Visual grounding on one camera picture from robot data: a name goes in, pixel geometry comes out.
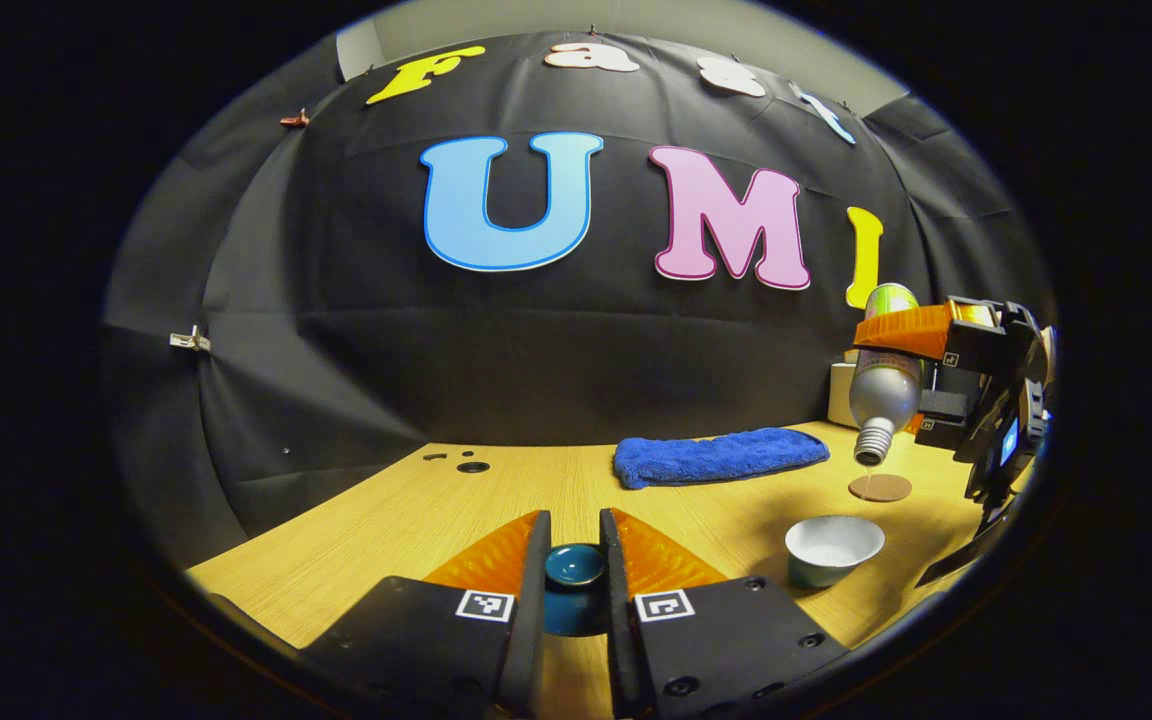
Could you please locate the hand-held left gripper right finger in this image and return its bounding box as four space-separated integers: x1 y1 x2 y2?
599 508 849 719

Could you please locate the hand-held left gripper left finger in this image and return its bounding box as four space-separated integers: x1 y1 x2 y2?
301 510 552 719

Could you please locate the teal teacup lid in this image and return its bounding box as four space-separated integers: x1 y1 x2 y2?
542 543 609 637

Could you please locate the silver green-label water bottle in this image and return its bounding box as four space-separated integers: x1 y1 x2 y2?
848 283 927 468

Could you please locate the round brown coaster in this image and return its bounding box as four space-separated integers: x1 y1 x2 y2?
848 473 913 504

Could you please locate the teal white-lined teacup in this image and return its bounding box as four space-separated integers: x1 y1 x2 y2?
785 515 886 589

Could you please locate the white toaster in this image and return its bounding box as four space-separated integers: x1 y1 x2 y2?
828 362 862 429

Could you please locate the blue towel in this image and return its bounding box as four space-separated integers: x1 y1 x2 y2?
614 427 831 491

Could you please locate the black backdrop cloth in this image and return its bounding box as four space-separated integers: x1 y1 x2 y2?
101 30 1052 571

